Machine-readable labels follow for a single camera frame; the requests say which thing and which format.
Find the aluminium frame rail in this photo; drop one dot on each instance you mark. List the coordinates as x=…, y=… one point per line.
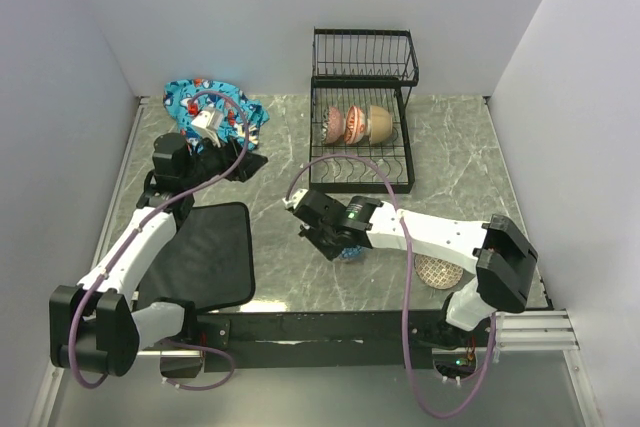
x=536, y=331

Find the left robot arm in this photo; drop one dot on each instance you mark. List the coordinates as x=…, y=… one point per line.
x=96, y=328

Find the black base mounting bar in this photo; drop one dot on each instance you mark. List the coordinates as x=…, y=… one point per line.
x=330, y=339

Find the black drying mat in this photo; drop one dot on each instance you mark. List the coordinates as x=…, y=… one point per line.
x=209, y=262

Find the orange floral bowl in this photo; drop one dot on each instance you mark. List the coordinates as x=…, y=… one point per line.
x=356, y=125

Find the blue shark print cloth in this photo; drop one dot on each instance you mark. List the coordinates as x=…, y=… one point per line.
x=184, y=98

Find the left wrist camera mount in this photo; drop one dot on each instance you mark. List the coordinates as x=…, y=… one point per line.
x=206, y=125

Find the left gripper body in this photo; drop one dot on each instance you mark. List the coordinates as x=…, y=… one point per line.
x=205, y=163

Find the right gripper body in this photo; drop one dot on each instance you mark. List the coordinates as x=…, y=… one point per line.
x=322, y=240

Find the black wire dish rack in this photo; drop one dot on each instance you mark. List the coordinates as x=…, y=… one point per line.
x=361, y=80

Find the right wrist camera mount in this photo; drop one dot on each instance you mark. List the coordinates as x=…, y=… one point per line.
x=293, y=200

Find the white beige bowl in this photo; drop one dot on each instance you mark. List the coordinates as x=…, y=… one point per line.
x=379, y=124

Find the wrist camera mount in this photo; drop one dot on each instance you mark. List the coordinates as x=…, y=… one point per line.
x=293, y=200
x=206, y=125

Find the black leaf pattern bowl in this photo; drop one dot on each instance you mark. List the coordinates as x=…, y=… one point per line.
x=333, y=125

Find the brown mosaic pattern bowl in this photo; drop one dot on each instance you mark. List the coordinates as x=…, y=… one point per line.
x=437, y=273

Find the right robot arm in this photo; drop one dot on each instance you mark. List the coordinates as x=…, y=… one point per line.
x=499, y=258

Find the blue triangle pattern bowl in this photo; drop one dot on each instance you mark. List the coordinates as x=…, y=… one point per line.
x=350, y=254

